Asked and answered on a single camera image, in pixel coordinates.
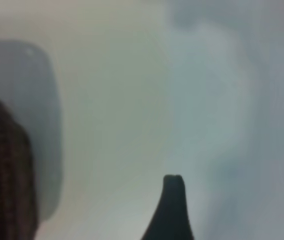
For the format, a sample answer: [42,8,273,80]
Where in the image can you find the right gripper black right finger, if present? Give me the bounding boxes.
[173,174,198,240]

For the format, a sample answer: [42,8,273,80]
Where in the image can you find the dark brown woven basket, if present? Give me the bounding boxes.
[0,91,39,240]

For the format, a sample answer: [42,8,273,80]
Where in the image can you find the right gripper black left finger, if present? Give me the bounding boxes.
[141,174,176,240]

